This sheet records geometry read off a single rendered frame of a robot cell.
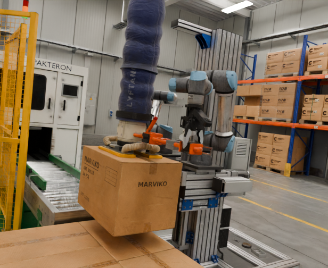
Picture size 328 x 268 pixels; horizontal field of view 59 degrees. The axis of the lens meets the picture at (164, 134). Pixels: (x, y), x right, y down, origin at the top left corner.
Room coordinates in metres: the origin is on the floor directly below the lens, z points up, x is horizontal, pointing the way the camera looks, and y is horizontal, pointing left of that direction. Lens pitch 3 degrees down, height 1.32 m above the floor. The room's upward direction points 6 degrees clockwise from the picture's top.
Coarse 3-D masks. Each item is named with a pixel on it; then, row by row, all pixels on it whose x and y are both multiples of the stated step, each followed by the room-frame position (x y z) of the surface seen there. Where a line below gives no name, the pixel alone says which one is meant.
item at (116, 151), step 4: (100, 148) 1.86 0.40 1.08; (104, 148) 1.81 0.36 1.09; (108, 148) 1.80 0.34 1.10; (112, 148) 1.79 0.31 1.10; (116, 148) 1.81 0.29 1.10; (120, 148) 1.71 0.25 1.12; (108, 152) 1.76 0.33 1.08; (112, 152) 1.70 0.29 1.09; (116, 152) 1.68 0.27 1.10; (120, 152) 1.66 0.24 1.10; (128, 152) 1.71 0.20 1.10; (120, 156) 1.62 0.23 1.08; (124, 156) 1.63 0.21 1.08; (128, 156) 1.64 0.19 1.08; (132, 156) 1.66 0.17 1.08
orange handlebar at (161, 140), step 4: (152, 132) 2.10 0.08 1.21; (136, 136) 1.72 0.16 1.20; (140, 136) 1.68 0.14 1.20; (152, 140) 1.58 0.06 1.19; (156, 140) 1.54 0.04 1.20; (160, 140) 1.51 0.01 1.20; (164, 140) 1.48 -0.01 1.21; (164, 144) 1.52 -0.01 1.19; (176, 144) 1.39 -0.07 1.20; (196, 148) 1.29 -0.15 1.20; (200, 148) 1.30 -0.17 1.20
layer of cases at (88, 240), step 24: (0, 240) 1.57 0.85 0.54; (24, 240) 1.61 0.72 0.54; (48, 240) 1.64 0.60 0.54; (72, 240) 1.67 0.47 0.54; (96, 240) 1.71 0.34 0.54; (120, 240) 1.74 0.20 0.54; (144, 240) 1.78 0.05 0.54; (0, 264) 1.34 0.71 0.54; (24, 264) 1.36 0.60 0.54; (48, 264) 1.38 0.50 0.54; (72, 264) 1.41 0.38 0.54; (96, 264) 1.43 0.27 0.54; (120, 264) 1.46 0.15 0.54; (144, 264) 1.48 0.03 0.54; (168, 264) 1.51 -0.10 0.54; (192, 264) 1.54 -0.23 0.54
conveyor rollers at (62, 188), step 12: (36, 168) 3.49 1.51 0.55; (48, 168) 3.58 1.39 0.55; (60, 168) 3.66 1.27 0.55; (48, 180) 2.98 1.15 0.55; (60, 180) 3.04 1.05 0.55; (72, 180) 3.12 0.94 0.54; (48, 192) 2.55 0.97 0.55; (60, 192) 2.60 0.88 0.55; (72, 192) 2.66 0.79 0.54; (60, 204) 2.33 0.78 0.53; (72, 204) 2.31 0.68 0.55
